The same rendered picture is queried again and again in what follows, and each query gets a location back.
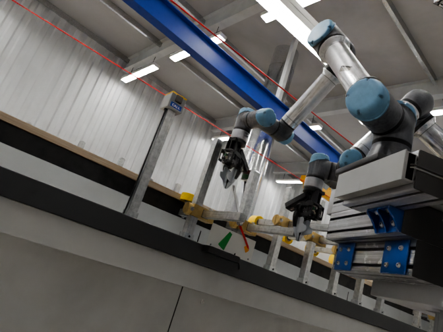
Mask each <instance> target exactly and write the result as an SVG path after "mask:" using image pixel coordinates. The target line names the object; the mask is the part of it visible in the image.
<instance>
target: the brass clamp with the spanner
mask: <svg viewBox="0 0 443 332"><path fill-rule="evenodd" d="M248 224H253V223H251V222H248V221H246V220H245V222H244V223H243V225H242V229H243V232H244V234H246V235H249V236H256V233H253V232H250V231H248V230H247V227H248ZM229 226H230V227H231V228H232V229H239V230H240V228H239V226H238V225H237V222H234V221H230V222H229Z"/></svg>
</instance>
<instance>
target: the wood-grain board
mask: <svg viewBox="0 0 443 332"><path fill-rule="evenodd" d="M0 120H2V121H4V122H6V123H9V124H10V125H13V126H15V127H17V128H19V129H22V130H24V131H26V132H29V133H30V134H33V135H35V136H37V137H39V138H42V139H44V140H46V141H48V142H51V143H52V144H55V145H57V146H59V147H61V148H64V149H66V150H69V151H70V152H73V153H75V154H77V155H79V156H82V157H84V158H86V159H89V160H90V161H93V162H95V163H97V164H99V165H102V166H104V167H106V168H108V169H111V170H112V171H115V172H117V173H119V174H121V175H124V176H126V177H129V178H130V179H132V180H135V181H136V180H137V178H138V174H136V173H134V172H132V171H130V170H128V169H126V168H124V167H121V166H119V165H117V164H115V163H112V162H110V161H108V160H106V159H104V158H102V157H100V156H98V155H96V154H93V153H91V152H89V151H87V150H84V149H82V148H80V147H78V146H76V145H74V144H72V143H70V142H67V141H65V140H63V139H61V138H58V137H56V136H54V135H52V134H50V133H48V132H46V131H44V130H41V129H39V128H37V127H35V126H33V125H30V124H28V123H26V122H24V121H22V120H20V119H18V118H16V117H13V116H11V115H9V114H7V113H4V112H2V111H0ZM148 186H149V187H150V188H153V189H155V190H157V191H159V192H162V193H164V194H166V195H168V196H171V197H172V198H175V199H177V200H179V201H181V200H180V197H181V194H180V193H178V192H175V191H173V190H171V189H169V188H166V187H164V186H162V185H160V184H158V183H156V182H154V181H152V180H150V182H149V183H148ZM181 202H183V201H181ZM202 207H204V208H206V209H211V208H210V207H208V206H205V205H204V204H203V205H202ZM256 235H257V236H259V237H262V238H264V239H266V240H269V241H270V242H271V241H272V236H270V235H268V234H263V233H256ZM281 246H282V247H284V248H286V249H288V250H290V251H292V252H295V253H297V254H299V255H301V256H304V253H305V251H303V250H300V249H298V248H296V247H294V246H292V245H290V244H288V243H286V242H283V241H282V242H281ZM312 260H313V261H314V262H317V263H319V264H321V265H324V266H326V267H329V268H330V269H331V268H332V264H331V263H328V262H326V261H324V260H322V259H320V258H317V257H316V256H313V259H312ZM365 284H366V285H368V286H370V287H372V283H371V282H370V281H367V280H365Z"/></svg>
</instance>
